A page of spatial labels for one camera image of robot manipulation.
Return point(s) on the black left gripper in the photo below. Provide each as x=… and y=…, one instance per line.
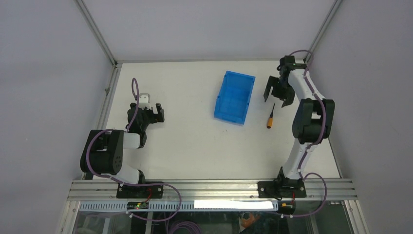
x=157, y=117

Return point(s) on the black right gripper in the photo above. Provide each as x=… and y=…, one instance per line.
x=288, y=96

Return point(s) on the orange handled screwdriver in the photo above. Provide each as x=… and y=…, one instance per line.
x=270, y=119

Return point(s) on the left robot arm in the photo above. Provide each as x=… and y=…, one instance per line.
x=103, y=152

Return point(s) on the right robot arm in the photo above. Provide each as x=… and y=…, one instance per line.
x=312, y=122

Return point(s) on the blue plastic bin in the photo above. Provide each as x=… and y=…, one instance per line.
x=233, y=99

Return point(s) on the orange object under table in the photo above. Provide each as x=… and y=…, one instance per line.
x=248, y=218

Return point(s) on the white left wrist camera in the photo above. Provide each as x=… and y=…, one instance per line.
x=144, y=101

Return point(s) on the aluminium right frame post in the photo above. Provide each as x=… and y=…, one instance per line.
x=322, y=30

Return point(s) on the aluminium frame post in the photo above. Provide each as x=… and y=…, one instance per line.
x=95, y=31
x=322, y=30

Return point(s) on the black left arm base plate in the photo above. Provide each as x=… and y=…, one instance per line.
x=133, y=192

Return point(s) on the white slotted cable duct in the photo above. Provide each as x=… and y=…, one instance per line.
x=183, y=206

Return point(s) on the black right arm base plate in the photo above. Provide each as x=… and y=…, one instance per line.
x=277, y=190

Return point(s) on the aluminium front frame rail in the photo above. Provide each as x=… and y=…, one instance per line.
x=333, y=189

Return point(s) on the aluminium left frame post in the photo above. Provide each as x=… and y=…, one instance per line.
x=95, y=31

